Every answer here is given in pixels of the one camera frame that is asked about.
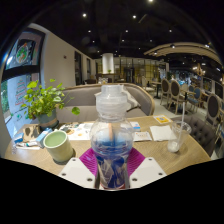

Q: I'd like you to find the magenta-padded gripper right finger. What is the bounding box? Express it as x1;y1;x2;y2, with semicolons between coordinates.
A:
127;147;168;190

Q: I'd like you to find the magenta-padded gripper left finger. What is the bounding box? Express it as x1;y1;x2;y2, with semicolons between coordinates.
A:
58;147;100;190

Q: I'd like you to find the clear blue-labelled water bottle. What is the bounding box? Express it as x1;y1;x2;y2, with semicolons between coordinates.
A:
89;84;136;191

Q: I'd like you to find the pale green ceramic cup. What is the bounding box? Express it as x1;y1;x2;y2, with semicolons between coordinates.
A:
43;129;75;164

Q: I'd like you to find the white printed leaflet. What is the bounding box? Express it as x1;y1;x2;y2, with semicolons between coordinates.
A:
132;130;153;142

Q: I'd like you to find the white paper napkin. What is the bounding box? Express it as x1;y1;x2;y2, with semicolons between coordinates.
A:
149;125;174;142

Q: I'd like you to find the clear plastic cup with straw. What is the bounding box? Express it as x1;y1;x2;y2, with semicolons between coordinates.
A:
166;101;193;154

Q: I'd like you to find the small blue white carton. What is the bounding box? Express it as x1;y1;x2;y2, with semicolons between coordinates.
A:
34;127;54;149

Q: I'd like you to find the yellow square card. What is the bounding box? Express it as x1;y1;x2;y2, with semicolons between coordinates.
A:
153;114;173;125

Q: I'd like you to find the dark grey tufted chair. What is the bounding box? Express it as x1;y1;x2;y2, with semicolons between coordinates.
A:
171;114;215;158

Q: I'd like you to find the grey curved sofa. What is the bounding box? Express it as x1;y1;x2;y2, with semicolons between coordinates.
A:
54;82;156;124

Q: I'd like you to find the green potted plant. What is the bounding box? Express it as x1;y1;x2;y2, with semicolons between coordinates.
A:
20;78;81;131

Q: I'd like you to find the group of round-backed dining chairs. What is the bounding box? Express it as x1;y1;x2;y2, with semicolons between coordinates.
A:
159;77;224;141

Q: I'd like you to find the white round pillar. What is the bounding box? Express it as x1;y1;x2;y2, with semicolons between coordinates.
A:
101;52;115;75

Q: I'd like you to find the group of ceiling spotlights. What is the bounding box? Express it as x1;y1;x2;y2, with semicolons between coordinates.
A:
79;0;211;51

